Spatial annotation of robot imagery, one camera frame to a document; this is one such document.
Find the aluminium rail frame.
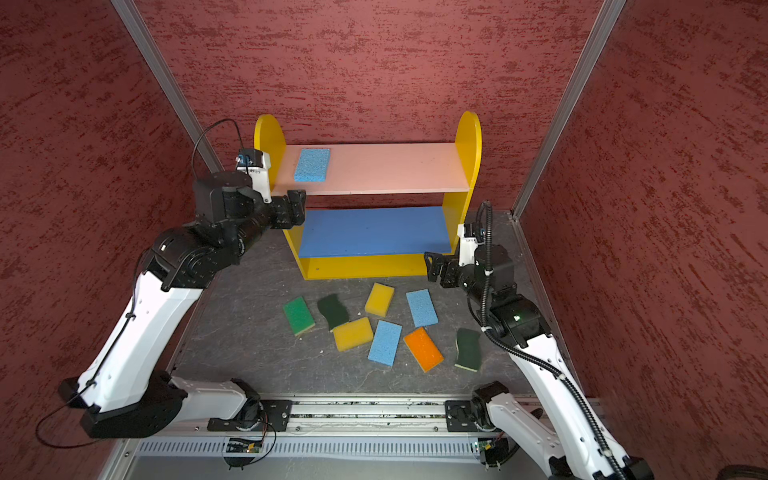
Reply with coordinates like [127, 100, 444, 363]
[101, 395, 540, 479]

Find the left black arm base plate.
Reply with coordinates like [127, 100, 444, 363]
[207, 399, 293, 434]

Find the yellow sponge front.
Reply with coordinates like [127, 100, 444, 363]
[332, 317, 374, 352]

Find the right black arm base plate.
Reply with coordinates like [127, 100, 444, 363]
[444, 400, 486, 433]

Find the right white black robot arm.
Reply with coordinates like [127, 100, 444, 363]
[424, 244, 654, 479]

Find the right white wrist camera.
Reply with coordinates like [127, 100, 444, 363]
[457, 222, 478, 267]

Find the dark green wavy sponge left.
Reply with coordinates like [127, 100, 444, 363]
[317, 294, 350, 331]

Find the dark green wavy sponge right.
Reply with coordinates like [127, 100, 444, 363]
[454, 328, 482, 372]

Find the dark green wavy sponge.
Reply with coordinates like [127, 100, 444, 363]
[454, 328, 482, 372]
[317, 294, 350, 331]

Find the orange sponge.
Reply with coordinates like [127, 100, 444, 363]
[404, 327, 444, 373]

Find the blue sponge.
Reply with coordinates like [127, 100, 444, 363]
[293, 148, 331, 183]
[368, 320, 402, 367]
[406, 289, 439, 328]

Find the bright green sponge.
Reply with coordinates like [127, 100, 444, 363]
[282, 297, 316, 337]

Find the yellow sponge back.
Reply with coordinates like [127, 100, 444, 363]
[364, 282, 395, 317]

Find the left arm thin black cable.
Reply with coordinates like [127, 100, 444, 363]
[34, 118, 247, 450]

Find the yellow shelf with coloured boards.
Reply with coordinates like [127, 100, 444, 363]
[254, 111, 482, 280]

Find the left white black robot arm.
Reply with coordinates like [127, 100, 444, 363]
[59, 171, 306, 439]

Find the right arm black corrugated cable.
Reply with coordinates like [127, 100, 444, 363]
[473, 200, 631, 480]

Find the yellow sponge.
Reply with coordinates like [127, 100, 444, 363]
[332, 317, 374, 352]
[364, 282, 395, 317]

